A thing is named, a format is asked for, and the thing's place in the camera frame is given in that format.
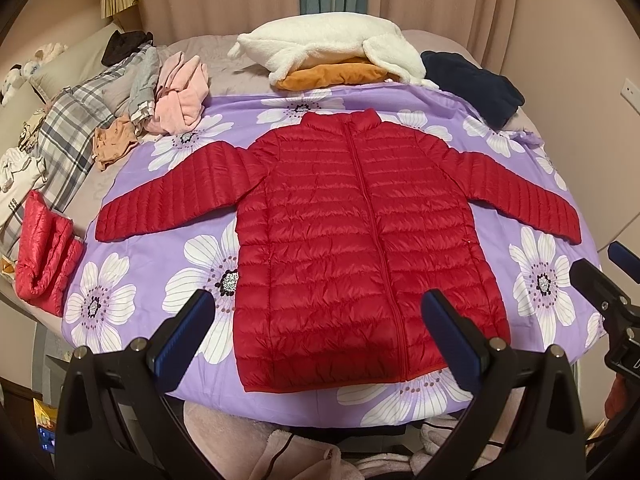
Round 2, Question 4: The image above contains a red puffer jacket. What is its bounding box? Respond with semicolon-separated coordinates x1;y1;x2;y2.
96;110;582;393

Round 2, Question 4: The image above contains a folded pink-red puffer jacket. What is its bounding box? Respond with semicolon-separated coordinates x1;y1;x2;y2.
14;190;86;318

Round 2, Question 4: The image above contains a navy folded garment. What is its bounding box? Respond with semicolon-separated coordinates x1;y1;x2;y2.
421;51;525;129

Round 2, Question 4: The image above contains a white printed shirt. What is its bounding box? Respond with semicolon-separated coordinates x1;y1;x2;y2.
0;148;47;228

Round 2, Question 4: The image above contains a tan small garment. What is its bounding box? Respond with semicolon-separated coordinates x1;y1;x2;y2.
92;115;139;171

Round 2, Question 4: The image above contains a grey plaid garment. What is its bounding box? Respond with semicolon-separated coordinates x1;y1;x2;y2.
1;44;152;257

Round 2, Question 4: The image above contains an orange folded garment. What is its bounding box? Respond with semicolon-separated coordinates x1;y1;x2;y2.
274;58;399;91

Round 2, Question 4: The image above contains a pink garment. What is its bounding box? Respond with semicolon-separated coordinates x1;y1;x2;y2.
144;52;209;136

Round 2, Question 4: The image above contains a beige pillow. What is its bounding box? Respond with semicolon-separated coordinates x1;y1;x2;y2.
29;23;122;102

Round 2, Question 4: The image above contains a black garment on pillow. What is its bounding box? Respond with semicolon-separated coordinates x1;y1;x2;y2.
101;30;153;67

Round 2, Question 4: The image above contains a white fleece garment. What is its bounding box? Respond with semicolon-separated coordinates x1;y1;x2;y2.
228;12;438;89

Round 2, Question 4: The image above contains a white wall socket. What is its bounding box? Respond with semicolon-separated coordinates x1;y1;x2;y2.
620;78;640;114

